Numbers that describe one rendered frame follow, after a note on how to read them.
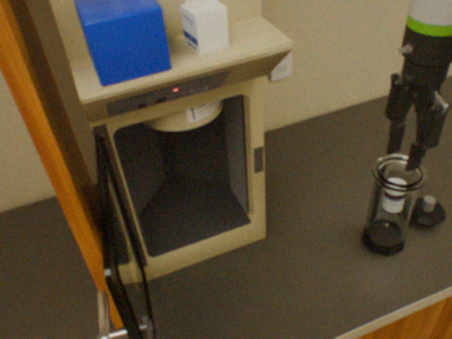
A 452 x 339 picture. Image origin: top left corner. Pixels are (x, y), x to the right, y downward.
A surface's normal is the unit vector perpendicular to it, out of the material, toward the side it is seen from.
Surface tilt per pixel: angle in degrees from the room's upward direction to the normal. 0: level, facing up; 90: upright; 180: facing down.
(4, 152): 90
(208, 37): 90
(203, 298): 0
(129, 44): 90
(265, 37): 0
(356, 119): 0
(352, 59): 90
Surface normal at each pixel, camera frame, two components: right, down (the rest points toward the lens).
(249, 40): -0.07, -0.75
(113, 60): 0.37, 0.59
